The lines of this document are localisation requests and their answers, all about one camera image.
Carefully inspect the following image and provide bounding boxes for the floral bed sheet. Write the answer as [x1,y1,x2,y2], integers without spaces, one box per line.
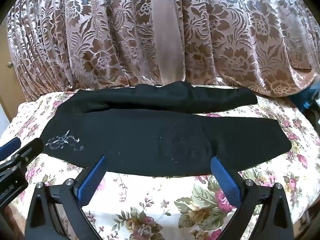
[0,84,318,240]

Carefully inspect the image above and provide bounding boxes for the blue object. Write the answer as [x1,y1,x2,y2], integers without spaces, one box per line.
[287,79,320,117]

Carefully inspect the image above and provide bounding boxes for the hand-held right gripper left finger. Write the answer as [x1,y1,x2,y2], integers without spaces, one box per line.
[25,156,107,240]

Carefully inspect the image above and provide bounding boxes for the wooden cabinet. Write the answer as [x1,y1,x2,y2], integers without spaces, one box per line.
[0,21,25,135]

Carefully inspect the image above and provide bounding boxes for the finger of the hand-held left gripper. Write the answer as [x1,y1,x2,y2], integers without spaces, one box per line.
[0,138,44,173]
[0,137,22,159]

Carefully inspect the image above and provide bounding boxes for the black pants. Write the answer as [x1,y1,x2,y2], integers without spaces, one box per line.
[42,81,292,178]

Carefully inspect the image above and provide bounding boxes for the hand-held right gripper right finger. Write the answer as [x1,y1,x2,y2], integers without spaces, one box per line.
[211,156,294,240]

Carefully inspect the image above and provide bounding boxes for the brown floral curtain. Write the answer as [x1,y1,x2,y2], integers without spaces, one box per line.
[6,0,316,102]

